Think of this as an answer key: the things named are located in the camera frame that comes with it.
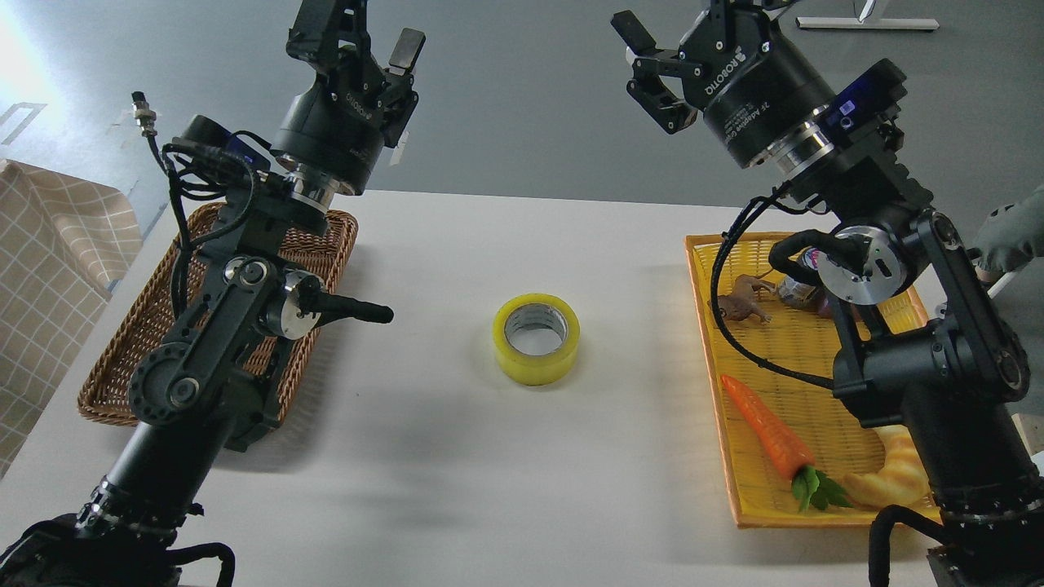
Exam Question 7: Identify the toy croissant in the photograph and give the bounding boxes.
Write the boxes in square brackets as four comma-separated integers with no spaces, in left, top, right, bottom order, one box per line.
[843,425,930,509]

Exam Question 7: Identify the white table leg base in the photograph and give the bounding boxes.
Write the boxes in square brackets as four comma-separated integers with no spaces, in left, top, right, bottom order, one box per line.
[794,1,940,33]

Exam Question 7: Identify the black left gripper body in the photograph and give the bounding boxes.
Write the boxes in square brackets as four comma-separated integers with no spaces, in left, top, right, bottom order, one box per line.
[271,73,408,196]

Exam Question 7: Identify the brown toy animal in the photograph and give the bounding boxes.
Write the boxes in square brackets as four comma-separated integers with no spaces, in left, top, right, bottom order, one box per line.
[705,274,778,324]

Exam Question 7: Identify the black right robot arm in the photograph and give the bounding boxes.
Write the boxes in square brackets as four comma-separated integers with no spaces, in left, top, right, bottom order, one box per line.
[611,1,1042,586]

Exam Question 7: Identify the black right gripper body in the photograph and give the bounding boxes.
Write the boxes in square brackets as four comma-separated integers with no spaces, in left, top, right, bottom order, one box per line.
[679,8,834,168]

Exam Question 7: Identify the small dark lid jar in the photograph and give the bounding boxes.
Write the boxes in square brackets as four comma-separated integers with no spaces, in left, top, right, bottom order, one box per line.
[776,248,823,311]

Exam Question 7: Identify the yellow tape roll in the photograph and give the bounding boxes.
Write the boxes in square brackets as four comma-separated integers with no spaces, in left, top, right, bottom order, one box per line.
[491,294,582,386]

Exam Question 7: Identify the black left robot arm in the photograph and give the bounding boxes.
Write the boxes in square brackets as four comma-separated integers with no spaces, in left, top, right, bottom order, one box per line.
[2,1,426,586]

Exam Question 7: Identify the beige checkered cloth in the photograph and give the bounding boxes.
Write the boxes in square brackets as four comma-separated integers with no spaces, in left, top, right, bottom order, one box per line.
[1,159,143,472]

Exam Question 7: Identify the orange toy carrot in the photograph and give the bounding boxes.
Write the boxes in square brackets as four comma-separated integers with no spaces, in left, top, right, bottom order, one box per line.
[719,374,853,512]

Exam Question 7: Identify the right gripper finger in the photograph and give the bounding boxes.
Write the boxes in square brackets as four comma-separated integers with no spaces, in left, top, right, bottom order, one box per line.
[611,10,705,135]
[708,0,798,29]

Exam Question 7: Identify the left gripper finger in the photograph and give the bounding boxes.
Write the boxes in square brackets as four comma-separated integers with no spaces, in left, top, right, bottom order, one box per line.
[379,29,426,148]
[286,1,367,86]

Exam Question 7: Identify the yellow woven tray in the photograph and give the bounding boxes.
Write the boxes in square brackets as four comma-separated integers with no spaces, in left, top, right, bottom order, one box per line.
[685,234,885,529]

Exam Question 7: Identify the purple foam block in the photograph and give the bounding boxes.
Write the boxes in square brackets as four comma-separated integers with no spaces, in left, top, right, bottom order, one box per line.
[816,294,861,322]

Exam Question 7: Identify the brown wicker basket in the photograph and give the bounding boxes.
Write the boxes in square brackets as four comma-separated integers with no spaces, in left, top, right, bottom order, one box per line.
[76,203,359,426]

